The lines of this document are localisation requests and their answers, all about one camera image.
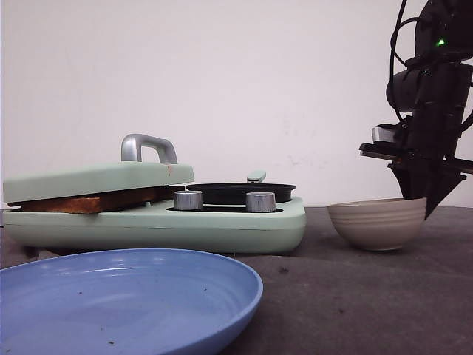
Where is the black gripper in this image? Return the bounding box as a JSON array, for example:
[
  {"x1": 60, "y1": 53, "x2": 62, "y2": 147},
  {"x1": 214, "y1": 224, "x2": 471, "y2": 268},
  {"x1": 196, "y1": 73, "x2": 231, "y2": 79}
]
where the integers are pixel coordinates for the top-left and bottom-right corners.
[{"x1": 360, "y1": 99, "x2": 472, "y2": 219}]

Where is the beige ribbed ceramic bowl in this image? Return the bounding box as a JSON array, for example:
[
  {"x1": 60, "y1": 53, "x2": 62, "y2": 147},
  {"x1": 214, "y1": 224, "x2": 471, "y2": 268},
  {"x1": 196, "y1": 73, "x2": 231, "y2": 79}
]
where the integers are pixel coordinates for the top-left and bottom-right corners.
[{"x1": 327, "y1": 197, "x2": 426, "y2": 251}]

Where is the breakfast maker hinged lid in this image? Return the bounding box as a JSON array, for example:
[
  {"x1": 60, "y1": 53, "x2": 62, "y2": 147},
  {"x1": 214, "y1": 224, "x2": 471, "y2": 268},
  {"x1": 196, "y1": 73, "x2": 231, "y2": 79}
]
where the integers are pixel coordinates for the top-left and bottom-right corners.
[{"x1": 3, "y1": 134, "x2": 194, "y2": 204}]

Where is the white bread slice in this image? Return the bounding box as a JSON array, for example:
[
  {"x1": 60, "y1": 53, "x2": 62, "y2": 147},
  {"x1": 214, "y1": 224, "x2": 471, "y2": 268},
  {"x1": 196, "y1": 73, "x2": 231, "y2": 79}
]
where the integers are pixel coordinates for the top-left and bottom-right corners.
[
  {"x1": 20, "y1": 197, "x2": 104, "y2": 214},
  {"x1": 98, "y1": 186, "x2": 176, "y2": 212}
]

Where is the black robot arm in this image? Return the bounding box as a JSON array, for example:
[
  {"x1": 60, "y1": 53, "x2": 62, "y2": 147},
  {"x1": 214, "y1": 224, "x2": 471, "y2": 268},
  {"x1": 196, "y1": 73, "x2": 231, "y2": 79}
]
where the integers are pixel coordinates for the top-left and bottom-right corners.
[{"x1": 360, "y1": 1, "x2": 472, "y2": 216}]

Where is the mint green breakfast maker base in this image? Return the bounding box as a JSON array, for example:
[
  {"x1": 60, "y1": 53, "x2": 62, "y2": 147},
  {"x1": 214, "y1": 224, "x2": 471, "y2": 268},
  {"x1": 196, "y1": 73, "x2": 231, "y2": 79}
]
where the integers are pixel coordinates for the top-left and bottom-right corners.
[{"x1": 3, "y1": 197, "x2": 306, "y2": 254}]

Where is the right silver control knob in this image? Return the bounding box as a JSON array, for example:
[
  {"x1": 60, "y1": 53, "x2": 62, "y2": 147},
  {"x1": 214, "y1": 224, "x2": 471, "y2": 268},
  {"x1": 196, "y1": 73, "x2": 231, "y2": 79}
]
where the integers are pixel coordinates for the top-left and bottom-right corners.
[{"x1": 245, "y1": 192, "x2": 276, "y2": 213}]

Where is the silver control knob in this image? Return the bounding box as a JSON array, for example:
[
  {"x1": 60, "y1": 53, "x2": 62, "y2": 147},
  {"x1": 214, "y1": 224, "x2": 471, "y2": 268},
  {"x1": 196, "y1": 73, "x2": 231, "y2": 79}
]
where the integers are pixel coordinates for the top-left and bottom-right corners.
[
  {"x1": 173, "y1": 190, "x2": 203, "y2": 211},
  {"x1": 245, "y1": 192, "x2": 276, "y2": 213}
]

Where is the black round frying pan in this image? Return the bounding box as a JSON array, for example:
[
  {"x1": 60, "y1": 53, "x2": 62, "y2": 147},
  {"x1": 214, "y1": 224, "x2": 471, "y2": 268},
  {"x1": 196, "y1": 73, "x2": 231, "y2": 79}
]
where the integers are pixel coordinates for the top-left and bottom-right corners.
[{"x1": 186, "y1": 170, "x2": 296, "y2": 205}]

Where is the left silver control knob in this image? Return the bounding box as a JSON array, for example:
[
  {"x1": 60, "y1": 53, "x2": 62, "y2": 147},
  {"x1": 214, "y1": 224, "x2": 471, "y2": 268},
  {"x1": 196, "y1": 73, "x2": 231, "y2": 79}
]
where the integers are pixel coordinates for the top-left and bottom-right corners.
[{"x1": 173, "y1": 190, "x2": 203, "y2": 211}]

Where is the blue round plate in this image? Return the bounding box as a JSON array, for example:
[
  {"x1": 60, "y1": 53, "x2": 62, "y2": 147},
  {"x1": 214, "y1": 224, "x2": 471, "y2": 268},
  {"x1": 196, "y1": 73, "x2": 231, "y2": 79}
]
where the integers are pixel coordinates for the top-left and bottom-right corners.
[{"x1": 1, "y1": 248, "x2": 263, "y2": 354}]

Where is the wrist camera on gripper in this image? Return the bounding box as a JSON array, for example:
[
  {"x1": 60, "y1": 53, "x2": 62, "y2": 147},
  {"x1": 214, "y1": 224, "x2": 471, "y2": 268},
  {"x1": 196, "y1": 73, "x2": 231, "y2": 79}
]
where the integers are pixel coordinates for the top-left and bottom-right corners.
[{"x1": 372, "y1": 123, "x2": 403, "y2": 144}]

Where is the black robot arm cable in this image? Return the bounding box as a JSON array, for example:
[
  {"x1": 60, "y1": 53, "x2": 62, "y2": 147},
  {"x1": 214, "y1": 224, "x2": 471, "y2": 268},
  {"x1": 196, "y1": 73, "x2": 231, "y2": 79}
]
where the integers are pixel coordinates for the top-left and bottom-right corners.
[{"x1": 387, "y1": 0, "x2": 421, "y2": 125}]

